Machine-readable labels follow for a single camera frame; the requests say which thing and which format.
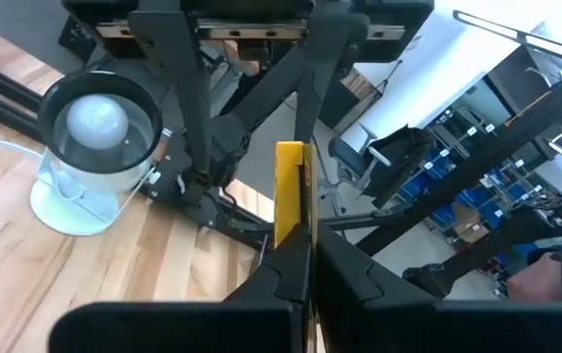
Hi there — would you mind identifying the yellow crayon box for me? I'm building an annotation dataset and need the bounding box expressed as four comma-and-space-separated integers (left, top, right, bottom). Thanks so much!
273, 140, 319, 246

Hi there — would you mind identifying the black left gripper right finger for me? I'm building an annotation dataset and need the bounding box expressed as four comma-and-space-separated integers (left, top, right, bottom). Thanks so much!
315, 224, 436, 353

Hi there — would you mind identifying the cardboard box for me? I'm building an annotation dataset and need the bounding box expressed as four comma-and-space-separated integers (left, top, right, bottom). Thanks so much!
449, 203, 490, 244

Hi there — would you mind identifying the office chair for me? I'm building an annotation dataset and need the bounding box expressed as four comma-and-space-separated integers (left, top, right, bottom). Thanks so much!
328, 122, 394, 217

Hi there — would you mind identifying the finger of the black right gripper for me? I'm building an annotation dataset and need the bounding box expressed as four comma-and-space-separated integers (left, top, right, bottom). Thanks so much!
128, 10, 212, 174
293, 13, 371, 144

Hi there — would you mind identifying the black jacket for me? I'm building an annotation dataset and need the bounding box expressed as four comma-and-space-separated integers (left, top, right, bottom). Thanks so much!
366, 125, 437, 210

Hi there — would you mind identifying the white desk lamp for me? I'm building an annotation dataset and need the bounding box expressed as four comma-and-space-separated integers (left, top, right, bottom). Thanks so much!
28, 70, 174, 237

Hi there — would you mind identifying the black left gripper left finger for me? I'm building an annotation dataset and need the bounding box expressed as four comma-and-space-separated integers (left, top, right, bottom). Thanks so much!
225, 224, 313, 353

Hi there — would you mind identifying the person's hand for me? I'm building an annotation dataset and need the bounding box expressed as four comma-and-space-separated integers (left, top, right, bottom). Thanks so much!
505, 252, 562, 303

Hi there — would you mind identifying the shelf with blue bins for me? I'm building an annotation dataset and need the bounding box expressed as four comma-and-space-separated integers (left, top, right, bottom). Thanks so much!
407, 105, 562, 246

